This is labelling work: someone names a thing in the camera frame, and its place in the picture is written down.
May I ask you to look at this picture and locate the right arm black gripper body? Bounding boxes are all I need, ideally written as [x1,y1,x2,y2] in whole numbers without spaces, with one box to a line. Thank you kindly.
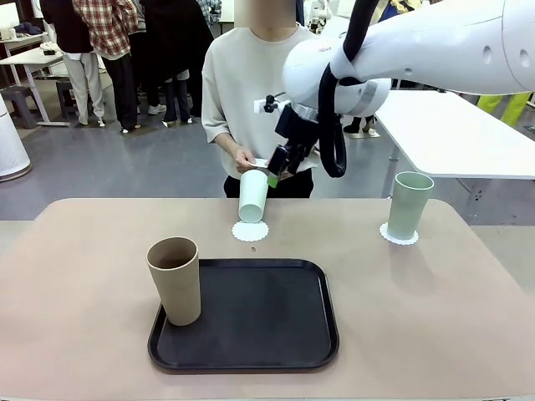
[273,104,321,148]

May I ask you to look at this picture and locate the pale mint green cup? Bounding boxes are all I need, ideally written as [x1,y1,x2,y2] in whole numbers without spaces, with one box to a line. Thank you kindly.
[237,169,269,224]

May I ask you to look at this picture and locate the white scalloped paper coaster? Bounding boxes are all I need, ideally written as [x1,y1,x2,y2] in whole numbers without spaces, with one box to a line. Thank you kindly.
[379,221,420,246]
[232,220,270,242]

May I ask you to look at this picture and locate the sage green cup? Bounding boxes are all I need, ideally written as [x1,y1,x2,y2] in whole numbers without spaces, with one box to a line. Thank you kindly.
[386,170,436,241]

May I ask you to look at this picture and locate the beige cup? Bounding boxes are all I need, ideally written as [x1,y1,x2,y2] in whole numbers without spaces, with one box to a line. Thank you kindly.
[145,236,202,327]

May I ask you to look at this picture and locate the person's right forearm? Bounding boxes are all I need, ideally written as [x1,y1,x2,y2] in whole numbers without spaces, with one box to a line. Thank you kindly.
[215,134,246,158]

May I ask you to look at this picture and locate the person's right hand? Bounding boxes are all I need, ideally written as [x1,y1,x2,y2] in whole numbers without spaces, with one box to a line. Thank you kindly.
[233,146,258,173]

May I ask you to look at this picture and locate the person in beige sweater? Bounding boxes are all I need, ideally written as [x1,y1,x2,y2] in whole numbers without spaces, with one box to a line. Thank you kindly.
[201,0,331,199]

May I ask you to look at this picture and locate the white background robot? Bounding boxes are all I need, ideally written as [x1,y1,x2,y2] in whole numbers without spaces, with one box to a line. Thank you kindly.
[307,0,335,33]

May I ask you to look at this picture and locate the large white table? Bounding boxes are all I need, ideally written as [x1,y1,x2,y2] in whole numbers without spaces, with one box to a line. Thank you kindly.
[374,89,535,181]

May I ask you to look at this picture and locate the person in black clothes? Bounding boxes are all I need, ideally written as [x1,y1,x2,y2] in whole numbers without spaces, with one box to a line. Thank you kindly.
[140,0,214,124]

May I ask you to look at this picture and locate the black plastic tray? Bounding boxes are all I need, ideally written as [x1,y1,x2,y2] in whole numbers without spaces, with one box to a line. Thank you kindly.
[147,258,340,375]

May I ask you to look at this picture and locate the person in yellow-green trousers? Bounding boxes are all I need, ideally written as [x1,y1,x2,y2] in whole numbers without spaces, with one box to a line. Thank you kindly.
[476,92,532,126]

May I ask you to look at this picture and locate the person dark jacket light trousers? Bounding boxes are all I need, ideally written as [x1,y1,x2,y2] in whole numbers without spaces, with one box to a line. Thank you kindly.
[41,0,105,126]

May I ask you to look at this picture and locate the person in plaid shirt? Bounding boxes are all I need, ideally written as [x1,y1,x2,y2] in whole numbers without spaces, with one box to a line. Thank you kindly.
[73,0,141,134]

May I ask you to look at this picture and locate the dark grey step stool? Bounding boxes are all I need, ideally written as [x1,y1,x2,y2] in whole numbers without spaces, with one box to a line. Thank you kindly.
[55,79,80,120]
[0,85,42,129]

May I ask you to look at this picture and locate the white cylindrical air purifier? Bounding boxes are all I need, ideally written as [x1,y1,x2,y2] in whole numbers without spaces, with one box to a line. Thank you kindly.
[0,92,33,181]

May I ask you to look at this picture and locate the grey desk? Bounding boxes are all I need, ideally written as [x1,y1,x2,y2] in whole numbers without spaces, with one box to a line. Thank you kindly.
[0,48,74,128]

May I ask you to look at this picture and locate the black right arm hose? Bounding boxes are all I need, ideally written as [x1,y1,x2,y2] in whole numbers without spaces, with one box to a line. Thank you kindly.
[317,0,380,180]

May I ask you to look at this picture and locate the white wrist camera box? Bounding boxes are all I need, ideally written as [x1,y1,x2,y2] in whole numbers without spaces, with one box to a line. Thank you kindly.
[253,94,290,114]

